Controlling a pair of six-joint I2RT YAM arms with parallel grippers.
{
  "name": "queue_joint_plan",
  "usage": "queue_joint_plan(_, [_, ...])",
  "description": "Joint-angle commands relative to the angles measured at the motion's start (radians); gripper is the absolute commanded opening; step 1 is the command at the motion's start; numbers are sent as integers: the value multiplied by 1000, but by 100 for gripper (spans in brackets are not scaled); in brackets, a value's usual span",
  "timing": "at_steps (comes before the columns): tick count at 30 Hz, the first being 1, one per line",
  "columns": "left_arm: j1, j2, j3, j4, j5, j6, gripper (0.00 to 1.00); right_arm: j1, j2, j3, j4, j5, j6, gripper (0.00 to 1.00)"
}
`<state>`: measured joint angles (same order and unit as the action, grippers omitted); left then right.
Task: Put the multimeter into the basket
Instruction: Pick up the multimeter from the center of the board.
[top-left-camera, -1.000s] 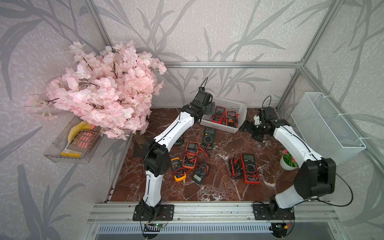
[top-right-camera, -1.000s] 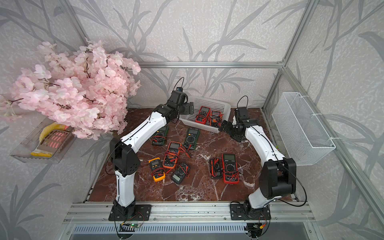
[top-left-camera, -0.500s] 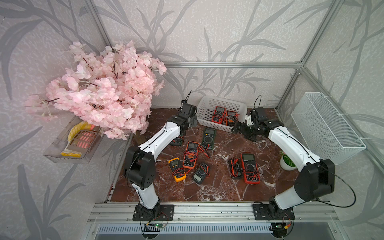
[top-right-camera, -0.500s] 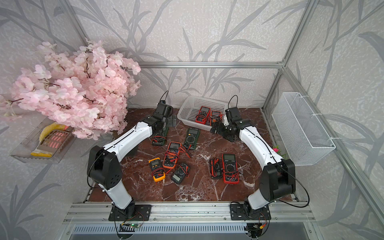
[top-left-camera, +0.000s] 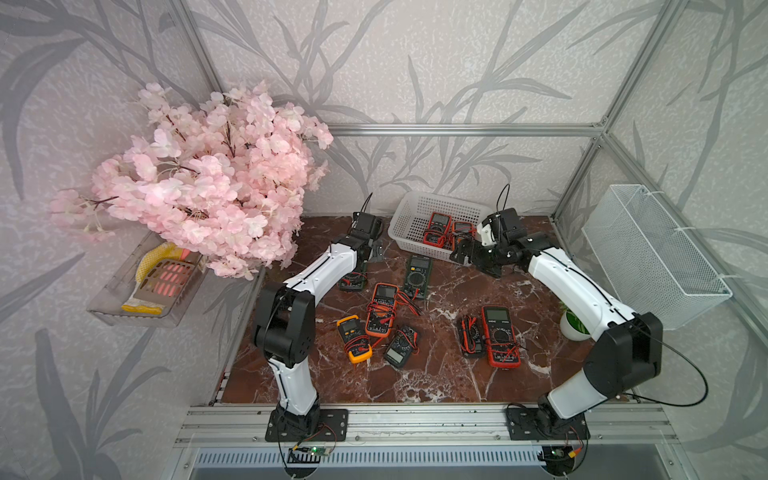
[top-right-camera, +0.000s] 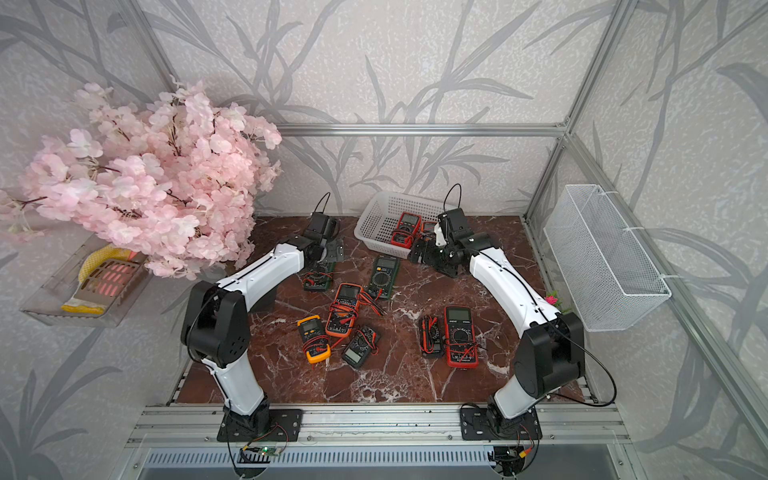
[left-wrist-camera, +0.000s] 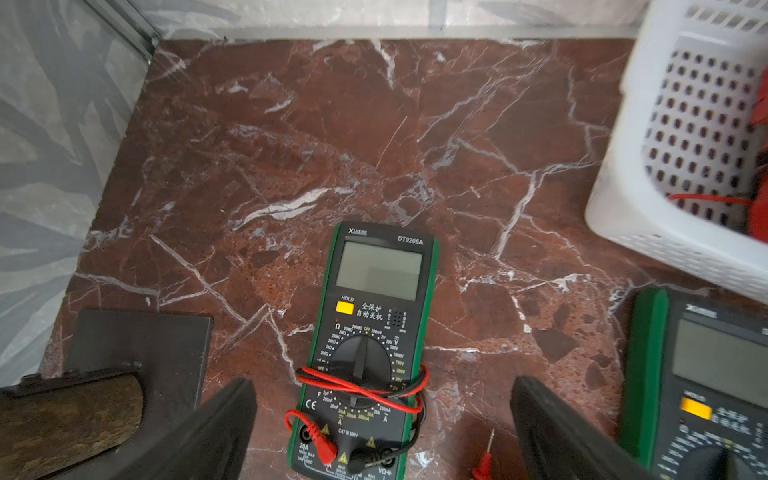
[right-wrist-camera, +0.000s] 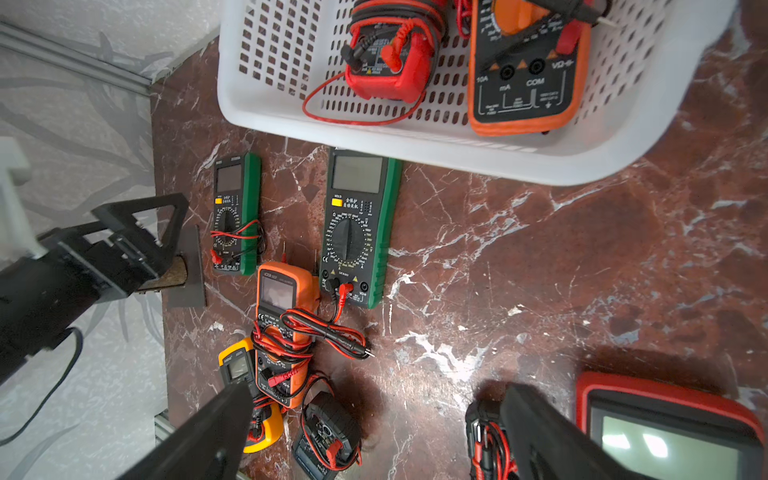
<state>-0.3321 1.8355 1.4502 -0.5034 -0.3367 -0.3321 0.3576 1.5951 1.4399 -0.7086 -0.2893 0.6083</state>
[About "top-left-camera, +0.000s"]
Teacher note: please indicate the large red multimeter right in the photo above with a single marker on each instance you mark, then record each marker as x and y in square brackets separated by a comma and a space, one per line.
[501, 346]

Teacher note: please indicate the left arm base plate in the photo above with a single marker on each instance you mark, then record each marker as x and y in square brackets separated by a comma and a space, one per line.
[320, 424]

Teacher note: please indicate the aluminium front rail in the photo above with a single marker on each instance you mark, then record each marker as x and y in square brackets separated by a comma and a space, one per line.
[438, 424]

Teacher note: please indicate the white plastic perforated basket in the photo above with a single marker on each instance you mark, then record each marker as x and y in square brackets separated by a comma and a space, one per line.
[412, 216]

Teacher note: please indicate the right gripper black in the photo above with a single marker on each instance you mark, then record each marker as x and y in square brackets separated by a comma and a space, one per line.
[473, 246]

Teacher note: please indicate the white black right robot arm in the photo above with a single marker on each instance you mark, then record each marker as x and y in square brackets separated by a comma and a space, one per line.
[627, 349]

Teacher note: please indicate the small yellow multimeter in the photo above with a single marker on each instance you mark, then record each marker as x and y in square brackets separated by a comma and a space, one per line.
[356, 342]

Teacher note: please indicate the orange Victor multimeter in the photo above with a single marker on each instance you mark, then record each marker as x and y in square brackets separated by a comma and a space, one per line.
[381, 311]

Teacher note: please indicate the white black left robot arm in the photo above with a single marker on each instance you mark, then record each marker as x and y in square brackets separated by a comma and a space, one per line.
[284, 317]

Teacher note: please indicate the orange black multimeter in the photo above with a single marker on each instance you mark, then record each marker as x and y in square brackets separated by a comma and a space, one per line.
[462, 230]

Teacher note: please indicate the small potted pink flowers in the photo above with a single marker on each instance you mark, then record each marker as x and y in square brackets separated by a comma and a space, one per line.
[571, 326]

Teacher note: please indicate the yellow item on shelf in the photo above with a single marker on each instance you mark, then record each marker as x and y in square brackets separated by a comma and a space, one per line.
[164, 251]

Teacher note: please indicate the white wire mesh wall basket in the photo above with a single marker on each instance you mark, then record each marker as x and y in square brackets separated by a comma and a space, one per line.
[650, 260]

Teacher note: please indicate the small dark grey multimeter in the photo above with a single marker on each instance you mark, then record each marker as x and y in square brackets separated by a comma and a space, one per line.
[402, 347]

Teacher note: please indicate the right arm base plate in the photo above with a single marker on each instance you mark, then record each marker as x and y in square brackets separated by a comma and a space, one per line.
[536, 424]

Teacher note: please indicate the clear acrylic wall shelf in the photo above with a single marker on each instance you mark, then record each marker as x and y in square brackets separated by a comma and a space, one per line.
[163, 297]

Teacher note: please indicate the pink cherry blossom tree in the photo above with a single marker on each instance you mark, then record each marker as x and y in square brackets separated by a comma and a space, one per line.
[225, 179]

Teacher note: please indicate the small black red multimeter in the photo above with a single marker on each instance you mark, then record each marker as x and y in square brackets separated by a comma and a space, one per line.
[470, 337]

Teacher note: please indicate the green multimeter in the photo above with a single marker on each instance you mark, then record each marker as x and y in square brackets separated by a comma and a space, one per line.
[354, 281]
[417, 277]

